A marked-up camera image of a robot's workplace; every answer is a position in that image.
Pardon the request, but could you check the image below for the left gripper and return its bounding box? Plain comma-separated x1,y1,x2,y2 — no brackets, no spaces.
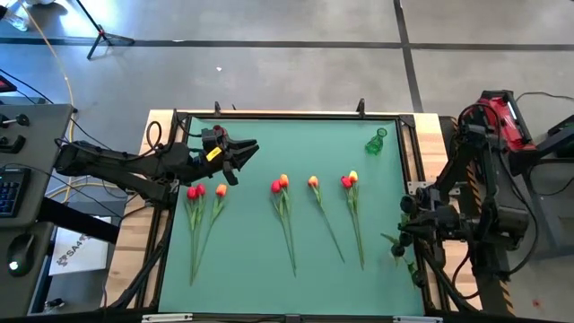
196,127,260,187

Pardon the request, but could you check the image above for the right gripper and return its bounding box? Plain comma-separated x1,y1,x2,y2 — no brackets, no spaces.
398,188,449,247

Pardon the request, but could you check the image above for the red tulip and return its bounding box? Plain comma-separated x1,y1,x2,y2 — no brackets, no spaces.
186,186,201,287
270,179,297,278
192,182,208,279
339,174,365,270

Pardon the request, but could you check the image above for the yellow tulip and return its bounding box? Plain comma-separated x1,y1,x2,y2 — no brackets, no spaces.
348,169,365,269

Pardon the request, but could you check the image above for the green glass vase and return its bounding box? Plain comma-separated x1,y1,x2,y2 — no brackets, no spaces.
364,127,388,157

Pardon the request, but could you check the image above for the white metal plate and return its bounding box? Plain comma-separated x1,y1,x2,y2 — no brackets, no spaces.
406,180,462,196

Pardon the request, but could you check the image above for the green table mat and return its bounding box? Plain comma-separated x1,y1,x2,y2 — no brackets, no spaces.
157,117,426,318

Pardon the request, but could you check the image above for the red tool box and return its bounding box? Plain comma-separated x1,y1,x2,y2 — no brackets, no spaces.
465,89,538,153

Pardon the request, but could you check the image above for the black tripod stand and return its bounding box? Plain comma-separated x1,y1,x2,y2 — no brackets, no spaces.
74,0,135,61

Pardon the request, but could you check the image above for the black equipment case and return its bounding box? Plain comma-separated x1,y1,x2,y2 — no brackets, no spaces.
535,114,574,158

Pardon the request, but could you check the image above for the white printed paper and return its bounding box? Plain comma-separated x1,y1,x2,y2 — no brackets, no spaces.
48,216,113,276

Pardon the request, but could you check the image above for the grey desk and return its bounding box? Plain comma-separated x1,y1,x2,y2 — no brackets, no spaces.
0,103,75,318

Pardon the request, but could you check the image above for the black knob lever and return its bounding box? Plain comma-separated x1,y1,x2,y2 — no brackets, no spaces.
0,114,30,128

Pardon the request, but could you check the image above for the black keyboard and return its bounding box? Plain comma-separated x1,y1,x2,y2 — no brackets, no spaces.
0,168,31,220

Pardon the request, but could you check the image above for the black computer mouse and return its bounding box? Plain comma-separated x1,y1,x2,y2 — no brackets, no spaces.
6,232,36,278

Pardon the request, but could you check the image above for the clear plastic bag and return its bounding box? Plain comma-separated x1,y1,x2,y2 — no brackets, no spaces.
6,8,30,32

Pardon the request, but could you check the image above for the black cable bundle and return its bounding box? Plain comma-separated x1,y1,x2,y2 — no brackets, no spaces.
107,210,174,310
419,249,479,313

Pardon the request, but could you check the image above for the black table frame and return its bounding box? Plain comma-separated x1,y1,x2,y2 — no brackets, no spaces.
105,109,483,323

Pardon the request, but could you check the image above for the white metal end bracket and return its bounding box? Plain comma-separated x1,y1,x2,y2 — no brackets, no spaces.
142,312,194,323
393,315,444,323

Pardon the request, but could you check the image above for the yellow cable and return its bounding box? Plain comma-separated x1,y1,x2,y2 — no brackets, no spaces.
17,0,113,203

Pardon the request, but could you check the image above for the black desk handle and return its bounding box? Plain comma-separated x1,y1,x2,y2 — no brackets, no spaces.
0,135,27,155

